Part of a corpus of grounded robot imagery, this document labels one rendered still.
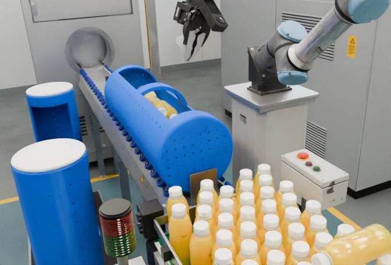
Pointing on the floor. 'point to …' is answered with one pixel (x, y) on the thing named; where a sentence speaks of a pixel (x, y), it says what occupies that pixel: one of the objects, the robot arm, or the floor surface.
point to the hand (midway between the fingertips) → (189, 57)
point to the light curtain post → (149, 4)
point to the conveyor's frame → (153, 253)
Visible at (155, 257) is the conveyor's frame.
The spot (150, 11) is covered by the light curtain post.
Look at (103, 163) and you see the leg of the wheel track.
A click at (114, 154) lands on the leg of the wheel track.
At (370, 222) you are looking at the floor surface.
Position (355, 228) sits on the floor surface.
